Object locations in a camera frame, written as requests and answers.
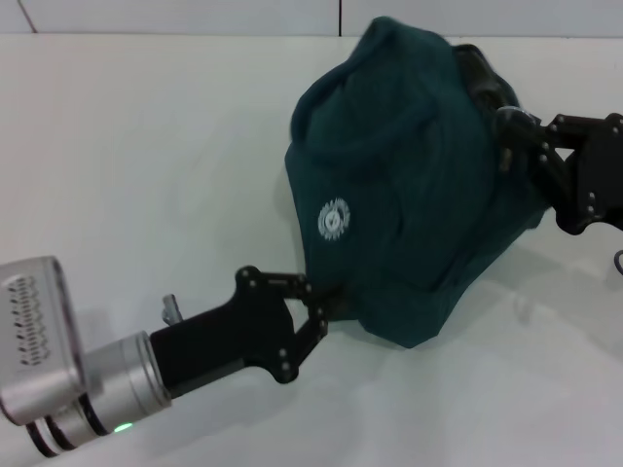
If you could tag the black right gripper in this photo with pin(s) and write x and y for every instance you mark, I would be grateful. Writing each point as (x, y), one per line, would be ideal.
(601, 180)

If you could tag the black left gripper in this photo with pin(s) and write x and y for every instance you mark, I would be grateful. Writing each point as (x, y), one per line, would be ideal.
(233, 340)

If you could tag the dark teal insulated bag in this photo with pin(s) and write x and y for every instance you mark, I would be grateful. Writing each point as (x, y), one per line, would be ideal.
(399, 194)

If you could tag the silver connector stub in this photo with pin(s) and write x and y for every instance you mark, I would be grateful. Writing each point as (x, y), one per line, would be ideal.
(171, 315)

